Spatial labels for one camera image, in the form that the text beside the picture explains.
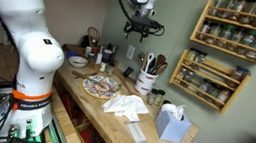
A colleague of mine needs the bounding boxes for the dark wooden spoon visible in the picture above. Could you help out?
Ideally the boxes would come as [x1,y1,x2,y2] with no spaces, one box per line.
[153,53,168,77]

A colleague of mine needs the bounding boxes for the tall salt grinder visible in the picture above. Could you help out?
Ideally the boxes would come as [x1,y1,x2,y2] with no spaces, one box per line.
[95,52,104,66]

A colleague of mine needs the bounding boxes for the black digital kitchen timer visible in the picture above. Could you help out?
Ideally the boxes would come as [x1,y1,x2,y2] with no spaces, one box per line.
[122,66,134,80]

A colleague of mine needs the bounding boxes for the light wooden plank platform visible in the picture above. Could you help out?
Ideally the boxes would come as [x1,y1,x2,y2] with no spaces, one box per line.
[44,87,99,143]

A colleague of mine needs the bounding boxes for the small wooden spice rack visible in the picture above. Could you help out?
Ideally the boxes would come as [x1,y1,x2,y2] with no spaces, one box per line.
[165,47,254,118]

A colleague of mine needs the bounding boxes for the light wooden spoon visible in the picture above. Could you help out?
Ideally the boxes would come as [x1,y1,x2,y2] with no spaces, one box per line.
[156,61,170,78]

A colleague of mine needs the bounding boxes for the white plastic slotted spoon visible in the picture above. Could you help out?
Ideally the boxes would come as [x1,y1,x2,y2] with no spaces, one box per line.
[143,52,157,74]

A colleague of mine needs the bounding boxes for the blue tissue box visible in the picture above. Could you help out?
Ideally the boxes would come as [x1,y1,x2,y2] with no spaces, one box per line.
[152,101,195,143]

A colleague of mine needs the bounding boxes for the white slotted spatula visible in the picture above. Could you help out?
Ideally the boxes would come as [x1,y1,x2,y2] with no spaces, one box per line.
[121,116,183,143]

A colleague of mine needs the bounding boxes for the spice jar pale contents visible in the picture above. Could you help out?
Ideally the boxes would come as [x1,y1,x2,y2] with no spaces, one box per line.
[175,66,188,86]

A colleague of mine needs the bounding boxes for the steel shaker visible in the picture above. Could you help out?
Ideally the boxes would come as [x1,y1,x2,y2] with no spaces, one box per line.
[108,44,119,64]

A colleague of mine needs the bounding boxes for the white ceramic bowl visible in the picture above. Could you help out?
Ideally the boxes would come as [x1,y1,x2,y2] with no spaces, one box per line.
[66,55,89,70]

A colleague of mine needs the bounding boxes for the white wall outlet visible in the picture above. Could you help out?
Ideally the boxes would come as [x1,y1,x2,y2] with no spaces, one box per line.
[125,44,137,61]

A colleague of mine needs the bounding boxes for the thyme spice jar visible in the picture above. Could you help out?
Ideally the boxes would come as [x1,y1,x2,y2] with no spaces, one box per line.
[205,83,223,104]

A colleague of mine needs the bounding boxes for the colourful painted ceramic plate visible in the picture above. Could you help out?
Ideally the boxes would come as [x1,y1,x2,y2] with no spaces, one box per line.
[80,73,123,102]

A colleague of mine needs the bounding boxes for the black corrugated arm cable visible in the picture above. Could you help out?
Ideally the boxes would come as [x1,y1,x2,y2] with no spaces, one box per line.
[104,0,139,25]

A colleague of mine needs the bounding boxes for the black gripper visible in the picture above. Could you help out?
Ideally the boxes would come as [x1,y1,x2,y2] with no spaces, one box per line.
[125,13,160,45]

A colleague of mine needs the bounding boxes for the glass spice jar green lid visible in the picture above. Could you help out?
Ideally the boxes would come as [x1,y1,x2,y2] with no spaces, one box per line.
[216,23,235,50]
[237,29,256,57]

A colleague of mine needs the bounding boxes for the turmeric spice jar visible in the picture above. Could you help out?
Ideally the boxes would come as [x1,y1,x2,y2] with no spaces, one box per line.
[214,88,232,109]

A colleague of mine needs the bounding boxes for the white spice canister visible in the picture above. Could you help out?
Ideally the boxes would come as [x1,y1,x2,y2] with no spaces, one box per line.
[84,44,93,57]

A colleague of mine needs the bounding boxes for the spice jar red lid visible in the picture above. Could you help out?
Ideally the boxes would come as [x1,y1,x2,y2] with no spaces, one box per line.
[90,45,100,56]

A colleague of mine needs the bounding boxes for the small spice jar black lid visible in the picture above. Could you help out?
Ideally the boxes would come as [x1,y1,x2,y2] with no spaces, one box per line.
[147,88,159,107]
[153,89,167,109]

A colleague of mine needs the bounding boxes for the spice container white lid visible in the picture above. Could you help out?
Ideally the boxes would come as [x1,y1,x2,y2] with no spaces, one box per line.
[101,48,114,65]

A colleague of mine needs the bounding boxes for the white crock red chili print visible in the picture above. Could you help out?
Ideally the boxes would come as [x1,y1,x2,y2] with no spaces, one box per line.
[133,67,160,99]

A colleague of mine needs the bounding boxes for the large wooden spice rack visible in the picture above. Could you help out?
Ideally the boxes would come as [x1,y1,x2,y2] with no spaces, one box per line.
[187,0,256,64]

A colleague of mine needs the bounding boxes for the glass spice jar blue lid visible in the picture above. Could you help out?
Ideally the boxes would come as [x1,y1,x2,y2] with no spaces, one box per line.
[227,65,251,90]

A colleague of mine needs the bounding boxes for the herbs from Provence jar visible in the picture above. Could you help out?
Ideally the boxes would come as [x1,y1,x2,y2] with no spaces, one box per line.
[197,77,214,97]

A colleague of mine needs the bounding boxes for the metal skimmer wooden handle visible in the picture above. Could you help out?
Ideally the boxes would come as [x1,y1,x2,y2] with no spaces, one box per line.
[69,69,124,95]

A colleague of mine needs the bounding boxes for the crumpled white paper towel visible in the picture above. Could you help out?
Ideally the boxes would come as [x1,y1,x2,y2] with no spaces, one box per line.
[99,90,152,125]

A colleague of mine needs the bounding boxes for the wicker fan-shaped holder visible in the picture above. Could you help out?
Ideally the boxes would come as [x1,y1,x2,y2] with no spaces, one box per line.
[85,25,103,45]

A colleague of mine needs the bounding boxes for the blue plastic bowl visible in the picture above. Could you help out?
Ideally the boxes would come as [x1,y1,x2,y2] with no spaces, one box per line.
[64,50,80,61]

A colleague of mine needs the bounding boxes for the metal kitchen utensil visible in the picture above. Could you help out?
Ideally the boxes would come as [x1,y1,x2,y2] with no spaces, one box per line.
[136,51,147,68]

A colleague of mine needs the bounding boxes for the clear spice jar black lid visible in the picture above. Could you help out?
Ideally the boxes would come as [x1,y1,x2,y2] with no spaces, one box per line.
[105,62,116,78]

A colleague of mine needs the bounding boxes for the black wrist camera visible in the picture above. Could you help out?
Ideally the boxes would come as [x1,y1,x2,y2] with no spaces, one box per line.
[152,22,166,32]

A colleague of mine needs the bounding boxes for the small spice jar brown lid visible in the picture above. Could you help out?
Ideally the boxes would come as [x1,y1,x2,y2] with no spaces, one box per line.
[98,61,108,74]

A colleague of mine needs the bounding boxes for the spice jar metal lid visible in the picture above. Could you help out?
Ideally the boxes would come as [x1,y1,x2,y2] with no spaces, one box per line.
[181,69,196,89]

